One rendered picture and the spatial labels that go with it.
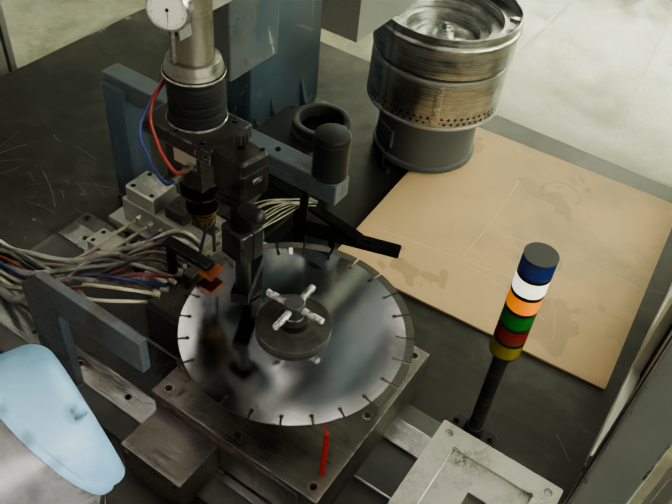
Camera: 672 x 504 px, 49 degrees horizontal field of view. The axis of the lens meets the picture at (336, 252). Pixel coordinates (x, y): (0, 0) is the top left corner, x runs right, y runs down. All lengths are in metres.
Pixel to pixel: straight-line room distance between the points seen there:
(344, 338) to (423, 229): 0.53
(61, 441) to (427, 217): 1.19
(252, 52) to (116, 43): 1.09
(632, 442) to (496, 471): 0.52
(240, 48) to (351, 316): 0.41
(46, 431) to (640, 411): 0.38
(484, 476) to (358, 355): 0.23
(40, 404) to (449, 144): 1.28
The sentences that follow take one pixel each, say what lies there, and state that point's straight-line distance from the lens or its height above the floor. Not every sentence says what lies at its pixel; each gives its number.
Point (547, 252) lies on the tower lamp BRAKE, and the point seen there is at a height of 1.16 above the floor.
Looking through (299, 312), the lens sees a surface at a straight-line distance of 1.04.
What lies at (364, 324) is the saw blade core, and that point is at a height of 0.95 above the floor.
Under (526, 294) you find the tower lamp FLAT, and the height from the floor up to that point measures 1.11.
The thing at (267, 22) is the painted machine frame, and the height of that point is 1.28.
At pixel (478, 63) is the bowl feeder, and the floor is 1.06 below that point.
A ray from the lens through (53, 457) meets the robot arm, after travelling 0.50.
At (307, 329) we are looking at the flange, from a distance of 1.06.
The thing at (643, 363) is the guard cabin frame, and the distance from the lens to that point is 1.37.
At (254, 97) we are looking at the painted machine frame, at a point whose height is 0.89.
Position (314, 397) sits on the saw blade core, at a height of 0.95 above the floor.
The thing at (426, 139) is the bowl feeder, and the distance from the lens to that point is 1.63.
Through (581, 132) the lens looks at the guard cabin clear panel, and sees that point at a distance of 1.95.
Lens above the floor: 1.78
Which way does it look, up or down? 44 degrees down
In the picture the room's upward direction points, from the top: 6 degrees clockwise
